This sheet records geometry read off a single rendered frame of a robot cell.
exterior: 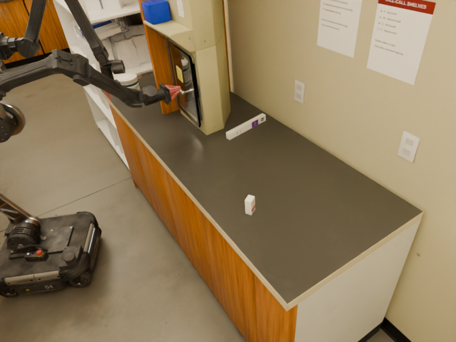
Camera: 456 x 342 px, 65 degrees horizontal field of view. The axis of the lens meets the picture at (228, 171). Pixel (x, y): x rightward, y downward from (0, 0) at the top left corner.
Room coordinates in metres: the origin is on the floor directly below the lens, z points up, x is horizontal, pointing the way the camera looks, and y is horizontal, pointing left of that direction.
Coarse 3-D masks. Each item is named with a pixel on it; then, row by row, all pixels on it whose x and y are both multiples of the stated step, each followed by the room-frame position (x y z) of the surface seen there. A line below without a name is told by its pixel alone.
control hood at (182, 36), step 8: (152, 24) 1.81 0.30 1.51; (160, 24) 1.80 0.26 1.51; (168, 24) 1.79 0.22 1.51; (176, 24) 1.77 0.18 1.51; (160, 32) 1.72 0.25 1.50; (168, 32) 1.67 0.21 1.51; (176, 32) 1.66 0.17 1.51; (184, 32) 1.66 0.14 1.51; (192, 32) 1.67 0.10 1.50; (176, 40) 1.63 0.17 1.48; (184, 40) 1.65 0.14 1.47; (192, 40) 1.67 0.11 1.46; (184, 48) 1.69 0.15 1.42; (192, 48) 1.67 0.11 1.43
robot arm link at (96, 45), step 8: (64, 0) 1.91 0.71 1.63; (72, 0) 1.91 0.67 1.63; (72, 8) 1.91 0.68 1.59; (80, 8) 1.92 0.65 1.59; (80, 16) 1.91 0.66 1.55; (80, 24) 1.90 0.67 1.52; (88, 24) 1.91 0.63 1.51; (88, 32) 1.90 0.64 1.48; (88, 40) 1.90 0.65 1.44; (96, 40) 1.90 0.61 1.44; (96, 48) 1.89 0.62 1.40; (104, 48) 1.94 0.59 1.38; (96, 56) 1.89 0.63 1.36; (104, 56) 1.89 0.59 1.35
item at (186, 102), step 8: (176, 48) 1.81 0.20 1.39; (176, 56) 1.83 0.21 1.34; (184, 56) 1.73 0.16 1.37; (176, 64) 1.85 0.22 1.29; (184, 64) 1.74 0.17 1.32; (176, 72) 1.87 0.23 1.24; (184, 72) 1.76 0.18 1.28; (192, 72) 1.67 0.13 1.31; (176, 80) 1.89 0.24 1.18; (184, 80) 1.78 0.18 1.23; (192, 80) 1.67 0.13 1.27; (184, 88) 1.80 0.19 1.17; (192, 88) 1.68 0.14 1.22; (184, 96) 1.82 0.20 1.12; (192, 96) 1.70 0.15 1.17; (184, 104) 1.84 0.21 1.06; (192, 104) 1.72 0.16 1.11; (184, 112) 1.86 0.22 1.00; (192, 112) 1.73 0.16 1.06; (192, 120) 1.75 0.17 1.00
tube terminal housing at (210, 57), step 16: (192, 0) 1.68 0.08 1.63; (208, 0) 1.72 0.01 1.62; (176, 16) 1.81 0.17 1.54; (192, 16) 1.68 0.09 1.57; (208, 16) 1.72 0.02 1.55; (208, 32) 1.71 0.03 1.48; (224, 32) 1.92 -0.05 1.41; (208, 48) 1.71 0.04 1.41; (224, 48) 1.89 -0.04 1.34; (208, 64) 1.70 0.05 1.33; (224, 64) 1.86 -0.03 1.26; (208, 80) 1.70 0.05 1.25; (224, 80) 1.83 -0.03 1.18; (208, 96) 1.69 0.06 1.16; (224, 96) 1.80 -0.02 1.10; (208, 112) 1.69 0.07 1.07; (224, 112) 1.77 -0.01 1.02; (208, 128) 1.68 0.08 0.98
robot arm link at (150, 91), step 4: (144, 88) 1.60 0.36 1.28; (148, 88) 1.60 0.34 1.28; (152, 88) 1.61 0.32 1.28; (140, 92) 1.62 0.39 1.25; (144, 92) 1.58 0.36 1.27; (148, 92) 1.59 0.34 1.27; (152, 92) 1.59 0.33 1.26; (156, 92) 1.60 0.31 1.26; (140, 96) 1.62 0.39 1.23; (144, 96) 1.60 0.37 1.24; (148, 96) 1.58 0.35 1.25; (152, 96) 1.58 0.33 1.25; (140, 100) 1.61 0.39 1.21; (148, 100) 1.61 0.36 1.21; (132, 104) 1.60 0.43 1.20; (136, 104) 1.60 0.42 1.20; (140, 104) 1.61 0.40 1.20
